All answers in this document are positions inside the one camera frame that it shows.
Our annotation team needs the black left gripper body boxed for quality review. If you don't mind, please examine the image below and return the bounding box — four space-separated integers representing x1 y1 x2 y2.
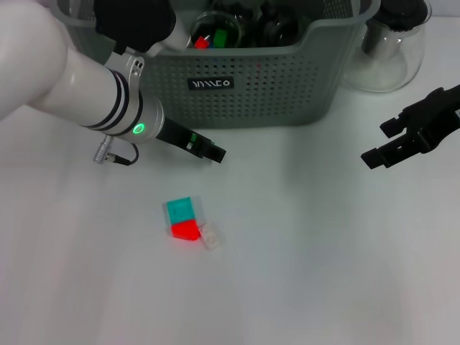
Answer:
155 117 203 158

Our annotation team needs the glass teapot with black lid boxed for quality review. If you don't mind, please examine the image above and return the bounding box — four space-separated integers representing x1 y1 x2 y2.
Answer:
339 0 432 94

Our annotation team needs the grey-green perforated storage bin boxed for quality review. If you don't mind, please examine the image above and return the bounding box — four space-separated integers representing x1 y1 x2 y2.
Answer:
48 0 382 129

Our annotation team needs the teal square toy brick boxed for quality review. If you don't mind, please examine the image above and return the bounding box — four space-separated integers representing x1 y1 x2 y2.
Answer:
164 196 198 226

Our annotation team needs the red-orange sloped toy brick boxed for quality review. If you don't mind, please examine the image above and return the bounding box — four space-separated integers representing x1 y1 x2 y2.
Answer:
170 219 201 242

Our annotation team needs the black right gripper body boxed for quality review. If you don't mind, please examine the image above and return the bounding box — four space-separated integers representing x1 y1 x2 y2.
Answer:
400 84 460 155

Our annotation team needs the white two-stud toy brick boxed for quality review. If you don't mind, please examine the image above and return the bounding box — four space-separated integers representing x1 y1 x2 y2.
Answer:
198 222 224 252

